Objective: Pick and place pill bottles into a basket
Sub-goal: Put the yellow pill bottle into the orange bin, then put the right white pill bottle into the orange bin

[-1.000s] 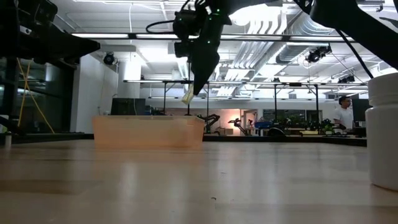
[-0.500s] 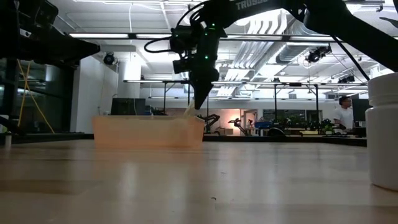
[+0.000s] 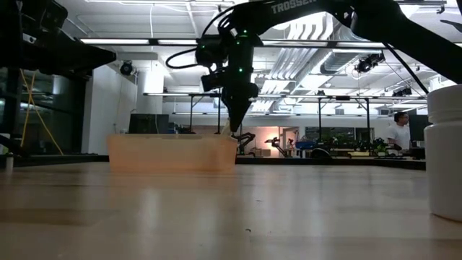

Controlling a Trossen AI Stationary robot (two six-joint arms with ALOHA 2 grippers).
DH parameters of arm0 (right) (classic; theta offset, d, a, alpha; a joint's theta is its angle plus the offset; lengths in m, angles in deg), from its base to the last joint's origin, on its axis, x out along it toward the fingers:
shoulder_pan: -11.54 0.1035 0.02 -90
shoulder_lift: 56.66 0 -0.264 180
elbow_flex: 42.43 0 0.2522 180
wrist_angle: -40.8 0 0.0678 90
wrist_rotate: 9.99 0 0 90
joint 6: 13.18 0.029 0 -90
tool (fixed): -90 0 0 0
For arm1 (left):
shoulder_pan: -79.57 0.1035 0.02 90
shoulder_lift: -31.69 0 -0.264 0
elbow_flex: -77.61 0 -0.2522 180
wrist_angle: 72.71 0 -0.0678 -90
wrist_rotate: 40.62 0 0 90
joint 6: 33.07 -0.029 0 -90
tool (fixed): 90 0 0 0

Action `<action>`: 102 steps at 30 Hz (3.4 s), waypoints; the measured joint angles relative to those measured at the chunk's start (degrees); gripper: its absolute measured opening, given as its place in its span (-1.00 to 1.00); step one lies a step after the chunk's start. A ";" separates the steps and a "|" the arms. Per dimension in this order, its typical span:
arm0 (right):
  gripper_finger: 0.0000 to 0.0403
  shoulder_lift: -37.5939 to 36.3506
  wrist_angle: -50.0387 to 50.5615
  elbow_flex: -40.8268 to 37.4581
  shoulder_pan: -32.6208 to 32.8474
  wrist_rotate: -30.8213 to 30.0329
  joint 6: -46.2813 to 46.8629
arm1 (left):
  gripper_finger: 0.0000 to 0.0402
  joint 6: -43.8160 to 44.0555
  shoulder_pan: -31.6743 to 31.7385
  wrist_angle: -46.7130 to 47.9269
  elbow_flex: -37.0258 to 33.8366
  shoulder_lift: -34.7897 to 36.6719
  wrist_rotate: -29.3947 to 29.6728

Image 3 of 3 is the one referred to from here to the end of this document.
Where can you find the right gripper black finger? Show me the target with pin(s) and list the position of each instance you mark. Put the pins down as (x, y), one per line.
(247, 108)
(232, 115)

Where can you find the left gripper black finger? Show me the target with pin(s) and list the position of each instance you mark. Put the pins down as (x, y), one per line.
(99, 59)

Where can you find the large white pill bottle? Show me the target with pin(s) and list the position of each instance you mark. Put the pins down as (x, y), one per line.
(445, 155)

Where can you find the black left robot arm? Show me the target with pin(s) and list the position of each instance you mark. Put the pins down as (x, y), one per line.
(11, 21)

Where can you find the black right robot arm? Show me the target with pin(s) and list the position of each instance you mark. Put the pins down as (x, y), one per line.
(379, 21)

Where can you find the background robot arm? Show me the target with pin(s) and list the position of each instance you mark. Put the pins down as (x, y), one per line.
(245, 139)
(276, 143)

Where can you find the translucent orange plastic basket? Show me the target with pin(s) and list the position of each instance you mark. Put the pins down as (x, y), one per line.
(172, 153)

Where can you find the black box behind basket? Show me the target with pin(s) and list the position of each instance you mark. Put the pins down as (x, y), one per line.
(148, 123)

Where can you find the black vertical pole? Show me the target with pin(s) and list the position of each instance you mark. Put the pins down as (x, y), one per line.
(219, 119)

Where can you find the long overhead light bar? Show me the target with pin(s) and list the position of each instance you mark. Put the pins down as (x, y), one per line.
(119, 41)

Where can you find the blue chair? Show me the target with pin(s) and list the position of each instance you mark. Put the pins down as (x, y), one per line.
(305, 144)

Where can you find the person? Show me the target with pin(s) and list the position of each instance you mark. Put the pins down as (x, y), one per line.
(400, 135)

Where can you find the black ceiling camera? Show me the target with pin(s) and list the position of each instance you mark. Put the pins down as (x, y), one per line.
(126, 68)
(368, 63)

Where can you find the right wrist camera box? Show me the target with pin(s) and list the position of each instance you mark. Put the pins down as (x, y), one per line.
(213, 80)

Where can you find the black workstation frame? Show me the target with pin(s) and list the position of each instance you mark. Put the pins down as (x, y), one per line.
(196, 95)
(343, 98)

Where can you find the small white post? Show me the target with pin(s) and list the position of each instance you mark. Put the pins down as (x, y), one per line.
(9, 163)

